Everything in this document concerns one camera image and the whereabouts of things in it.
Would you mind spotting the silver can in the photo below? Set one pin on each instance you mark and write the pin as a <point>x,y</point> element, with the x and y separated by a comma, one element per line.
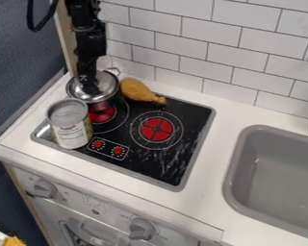
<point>71,126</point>

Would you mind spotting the yellow cloth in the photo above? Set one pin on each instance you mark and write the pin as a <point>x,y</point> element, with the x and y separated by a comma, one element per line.
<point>13,241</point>

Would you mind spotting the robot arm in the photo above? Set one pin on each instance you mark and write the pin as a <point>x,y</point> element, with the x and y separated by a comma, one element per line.
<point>81,12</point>

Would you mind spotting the silver pot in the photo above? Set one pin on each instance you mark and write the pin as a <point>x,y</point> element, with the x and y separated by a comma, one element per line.
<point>107,86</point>

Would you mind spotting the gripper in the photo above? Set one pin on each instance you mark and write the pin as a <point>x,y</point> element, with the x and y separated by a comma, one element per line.
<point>90,51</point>

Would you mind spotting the yellow toy chicken leg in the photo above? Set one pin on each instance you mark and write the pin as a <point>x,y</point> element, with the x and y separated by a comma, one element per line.
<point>137,90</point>

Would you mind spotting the toy stove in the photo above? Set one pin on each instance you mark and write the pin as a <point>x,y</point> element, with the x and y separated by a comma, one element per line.
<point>161,141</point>

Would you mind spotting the toy sink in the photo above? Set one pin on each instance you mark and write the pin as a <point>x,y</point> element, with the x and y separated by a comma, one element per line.
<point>276,182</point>

